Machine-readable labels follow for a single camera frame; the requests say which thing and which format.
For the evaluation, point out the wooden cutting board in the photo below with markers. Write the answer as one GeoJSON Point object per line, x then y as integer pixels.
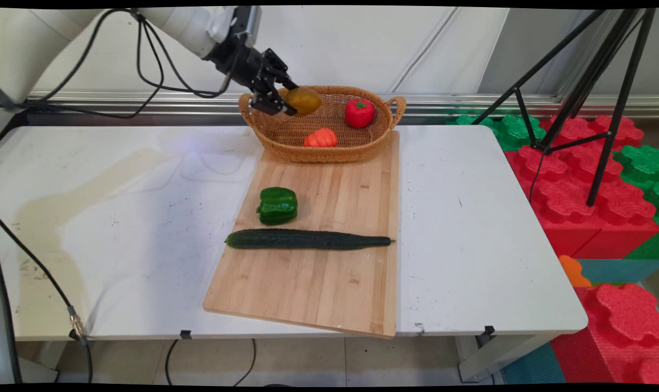
{"type": "Point", "coordinates": [318, 277]}

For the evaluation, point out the red toy bell pepper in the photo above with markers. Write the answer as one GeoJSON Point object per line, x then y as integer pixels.
{"type": "Point", "coordinates": [359, 112]}

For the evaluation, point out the woven wicker basket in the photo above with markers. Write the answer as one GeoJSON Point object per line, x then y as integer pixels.
{"type": "Point", "coordinates": [356, 144]}

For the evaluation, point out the teal foam mat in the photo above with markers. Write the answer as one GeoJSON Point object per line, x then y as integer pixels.
{"type": "Point", "coordinates": [617, 270]}

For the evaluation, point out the green toy bell pepper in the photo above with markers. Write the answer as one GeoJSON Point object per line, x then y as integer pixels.
{"type": "Point", "coordinates": [278, 206]}

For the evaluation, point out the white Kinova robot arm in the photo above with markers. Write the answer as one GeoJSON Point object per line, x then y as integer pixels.
{"type": "Point", "coordinates": [46, 38]}

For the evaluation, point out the aluminium wall rail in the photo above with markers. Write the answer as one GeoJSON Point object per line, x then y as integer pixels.
{"type": "Point", "coordinates": [470, 102]}

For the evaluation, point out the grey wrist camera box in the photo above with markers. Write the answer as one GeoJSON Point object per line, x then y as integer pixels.
{"type": "Point", "coordinates": [241, 22]}

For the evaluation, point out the green foam block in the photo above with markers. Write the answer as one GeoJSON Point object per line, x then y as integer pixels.
{"type": "Point", "coordinates": [640, 166]}
{"type": "Point", "coordinates": [511, 130]}

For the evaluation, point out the large red foam block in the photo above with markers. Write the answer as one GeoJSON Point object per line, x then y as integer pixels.
{"type": "Point", "coordinates": [579, 179]}

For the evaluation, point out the dark green cucumber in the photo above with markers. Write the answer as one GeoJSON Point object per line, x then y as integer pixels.
{"type": "Point", "coordinates": [307, 239]}

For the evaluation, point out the black table clip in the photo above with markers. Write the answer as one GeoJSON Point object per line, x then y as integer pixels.
{"type": "Point", "coordinates": [185, 334]}
{"type": "Point", "coordinates": [488, 330]}

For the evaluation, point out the white table leg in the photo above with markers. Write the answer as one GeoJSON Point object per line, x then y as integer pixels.
{"type": "Point", "coordinates": [492, 356]}

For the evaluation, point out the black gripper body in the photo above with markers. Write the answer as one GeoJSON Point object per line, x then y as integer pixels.
{"type": "Point", "coordinates": [242, 62]}

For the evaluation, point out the orange foam piece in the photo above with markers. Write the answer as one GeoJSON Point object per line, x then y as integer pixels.
{"type": "Point", "coordinates": [573, 272]}

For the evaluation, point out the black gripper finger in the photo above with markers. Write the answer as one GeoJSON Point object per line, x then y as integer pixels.
{"type": "Point", "coordinates": [269, 102]}
{"type": "Point", "coordinates": [281, 72]}

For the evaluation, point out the orange toy bell pepper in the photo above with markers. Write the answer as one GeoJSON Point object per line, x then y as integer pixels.
{"type": "Point", "coordinates": [321, 138]}

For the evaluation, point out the black tripod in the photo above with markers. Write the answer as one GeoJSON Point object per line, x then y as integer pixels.
{"type": "Point", "coordinates": [598, 71]}

